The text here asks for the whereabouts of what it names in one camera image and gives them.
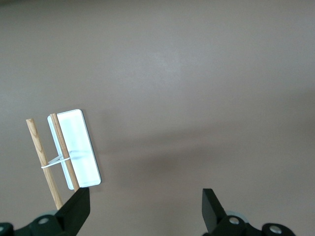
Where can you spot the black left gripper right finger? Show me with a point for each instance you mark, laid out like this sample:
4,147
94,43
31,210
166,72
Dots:
221,226

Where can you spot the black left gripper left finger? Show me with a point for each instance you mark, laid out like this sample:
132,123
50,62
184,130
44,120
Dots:
69,221

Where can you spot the brown table cover sheet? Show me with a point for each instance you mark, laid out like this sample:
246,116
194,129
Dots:
197,73

